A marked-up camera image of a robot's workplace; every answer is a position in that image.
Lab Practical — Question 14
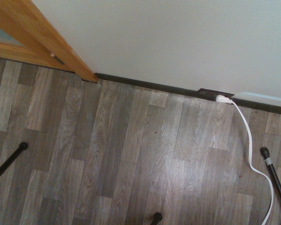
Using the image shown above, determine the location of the dark baseboard strip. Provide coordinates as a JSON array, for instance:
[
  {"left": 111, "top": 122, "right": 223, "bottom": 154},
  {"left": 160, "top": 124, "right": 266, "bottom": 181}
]
[{"left": 94, "top": 72, "right": 281, "bottom": 116}]

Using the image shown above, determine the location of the black tripod leg with tape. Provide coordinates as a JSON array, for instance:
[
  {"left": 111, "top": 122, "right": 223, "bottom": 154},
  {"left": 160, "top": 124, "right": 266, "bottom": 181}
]
[{"left": 259, "top": 146, "right": 281, "bottom": 221}]

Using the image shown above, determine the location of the wooden door with glass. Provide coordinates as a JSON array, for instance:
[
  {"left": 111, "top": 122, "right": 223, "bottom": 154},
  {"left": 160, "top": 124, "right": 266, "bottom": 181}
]
[{"left": 0, "top": 21, "right": 76, "bottom": 72}]

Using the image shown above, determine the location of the dark wall outlet plate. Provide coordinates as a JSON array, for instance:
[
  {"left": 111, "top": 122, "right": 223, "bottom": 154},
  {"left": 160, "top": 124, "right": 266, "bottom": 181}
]
[{"left": 197, "top": 88, "right": 235, "bottom": 100}]

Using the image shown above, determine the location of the wooden door frame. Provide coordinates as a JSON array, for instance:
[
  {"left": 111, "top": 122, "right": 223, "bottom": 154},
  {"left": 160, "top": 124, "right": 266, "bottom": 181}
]
[{"left": 0, "top": 0, "right": 99, "bottom": 83}]

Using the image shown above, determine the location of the white power plug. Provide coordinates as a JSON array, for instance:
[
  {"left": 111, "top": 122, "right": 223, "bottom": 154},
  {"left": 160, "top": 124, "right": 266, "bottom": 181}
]
[{"left": 215, "top": 95, "right": 234, "bottom": 105}]

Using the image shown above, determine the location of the white flat power cord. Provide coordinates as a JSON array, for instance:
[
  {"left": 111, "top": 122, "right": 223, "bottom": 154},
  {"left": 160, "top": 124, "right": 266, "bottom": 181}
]
[{"left": 230, "top": 100, "right": 274, "bottom": 225}]

